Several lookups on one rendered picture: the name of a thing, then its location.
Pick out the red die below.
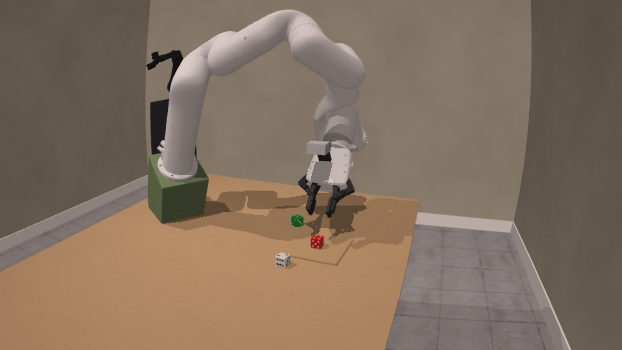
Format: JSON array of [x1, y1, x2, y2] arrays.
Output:
[[311, 235, 324, 249]]

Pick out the dark green die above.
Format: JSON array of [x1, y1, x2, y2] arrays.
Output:
[[291, 215, 304, 227]]

